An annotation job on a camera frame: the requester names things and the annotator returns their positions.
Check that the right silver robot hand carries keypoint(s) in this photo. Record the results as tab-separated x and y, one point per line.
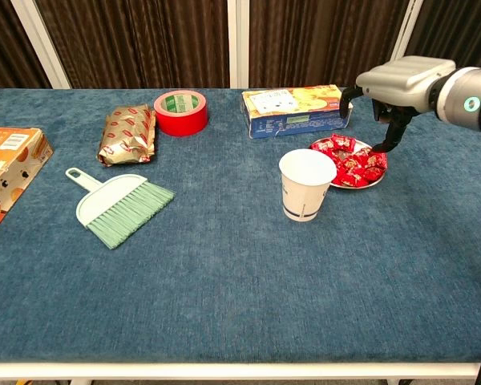
401	84

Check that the red candies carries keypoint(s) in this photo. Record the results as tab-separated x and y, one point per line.
356	168

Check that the white paper cup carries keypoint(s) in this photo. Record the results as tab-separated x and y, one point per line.
304	196

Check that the round silver metal plate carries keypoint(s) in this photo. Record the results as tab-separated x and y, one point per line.
361	150

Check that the dark brown pleated curtain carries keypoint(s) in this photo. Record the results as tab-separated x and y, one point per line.
457	28
324	40
136	44
8	48

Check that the yellow blue biscuit box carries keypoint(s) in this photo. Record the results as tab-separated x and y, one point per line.
288	120

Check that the red tape roll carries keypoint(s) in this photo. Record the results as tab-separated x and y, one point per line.
180	124

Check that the blue felt table cover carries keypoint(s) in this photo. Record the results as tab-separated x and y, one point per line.
224	288

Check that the gold foil snack pack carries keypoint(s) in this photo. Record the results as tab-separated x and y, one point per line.
128	136

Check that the teal hand brush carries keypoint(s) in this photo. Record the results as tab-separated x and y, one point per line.
104	204

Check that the orange cardboard box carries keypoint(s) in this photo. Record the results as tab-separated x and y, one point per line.
8	172

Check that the white partition post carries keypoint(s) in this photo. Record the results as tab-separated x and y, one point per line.
407	28
238	44
40	44

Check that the white table frame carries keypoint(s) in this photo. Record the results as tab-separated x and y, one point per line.
224	371

